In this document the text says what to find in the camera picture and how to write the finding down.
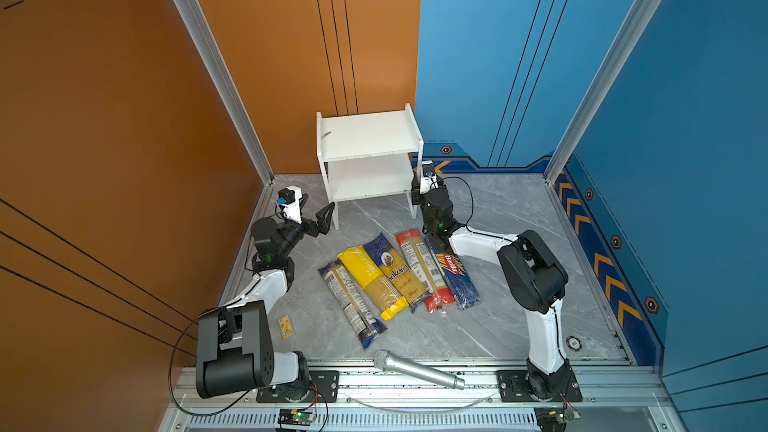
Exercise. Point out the green circuit board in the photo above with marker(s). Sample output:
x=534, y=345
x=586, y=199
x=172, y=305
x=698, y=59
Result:
x=555, y=420
x=296, y=419

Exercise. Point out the blue Ankara spaghetti bag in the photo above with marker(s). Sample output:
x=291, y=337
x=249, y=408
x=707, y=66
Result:
x=396, y=270

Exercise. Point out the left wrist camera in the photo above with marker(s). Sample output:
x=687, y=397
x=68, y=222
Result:
x=285, y=204

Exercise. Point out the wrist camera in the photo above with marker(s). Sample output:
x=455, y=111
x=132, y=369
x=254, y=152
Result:
x=285, y=204
x=427, y=169

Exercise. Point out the silver microphone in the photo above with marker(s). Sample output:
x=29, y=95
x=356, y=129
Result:
x=388, y=362

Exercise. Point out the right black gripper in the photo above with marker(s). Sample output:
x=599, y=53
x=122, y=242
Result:
x=416, y=192

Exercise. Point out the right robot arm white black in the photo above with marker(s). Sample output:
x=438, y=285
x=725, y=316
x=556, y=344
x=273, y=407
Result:
x=535, y=277

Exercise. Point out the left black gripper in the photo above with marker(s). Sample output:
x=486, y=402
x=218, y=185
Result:
x=323, y=226

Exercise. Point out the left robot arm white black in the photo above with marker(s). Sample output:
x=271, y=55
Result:
x=235, y=351

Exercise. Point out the white two-tier metal shelf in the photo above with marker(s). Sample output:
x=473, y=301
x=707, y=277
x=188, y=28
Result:
x=370, y=155

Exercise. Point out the aluminium front rail frame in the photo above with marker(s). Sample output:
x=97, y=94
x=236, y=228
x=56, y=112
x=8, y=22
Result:
x=615, y=398

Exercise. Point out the small yellow card box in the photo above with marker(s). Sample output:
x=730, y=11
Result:
x=286, y=327

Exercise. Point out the right green circuit board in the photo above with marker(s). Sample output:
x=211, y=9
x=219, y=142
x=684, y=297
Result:
x=555, y=420

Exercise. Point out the blue Barilla spaghetti box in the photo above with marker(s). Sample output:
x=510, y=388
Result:
x=455, y=276

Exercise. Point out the small round floor disc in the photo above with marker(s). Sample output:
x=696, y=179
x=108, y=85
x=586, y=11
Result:
x=573, y=343

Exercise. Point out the clear labelled spaghetti bag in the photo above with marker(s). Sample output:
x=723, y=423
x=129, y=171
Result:
x=365, y=324

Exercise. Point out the red-ended clear spaghetti bag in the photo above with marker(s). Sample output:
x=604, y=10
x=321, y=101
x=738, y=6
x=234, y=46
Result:
x=421, y=261

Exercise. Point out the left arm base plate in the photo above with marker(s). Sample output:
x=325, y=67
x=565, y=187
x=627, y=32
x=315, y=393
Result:
x=303, y=391

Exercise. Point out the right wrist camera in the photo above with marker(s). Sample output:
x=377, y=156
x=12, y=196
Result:
x=427, y=169

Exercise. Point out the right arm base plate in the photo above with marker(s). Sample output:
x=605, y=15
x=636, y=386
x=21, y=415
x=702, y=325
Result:
x=524, y=386

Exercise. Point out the yellow Pastatime spaghetti bag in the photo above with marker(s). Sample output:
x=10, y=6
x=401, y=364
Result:
x=387, y=299

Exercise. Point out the left green circuit board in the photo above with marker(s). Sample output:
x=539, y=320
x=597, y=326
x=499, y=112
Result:
x=296, y=419

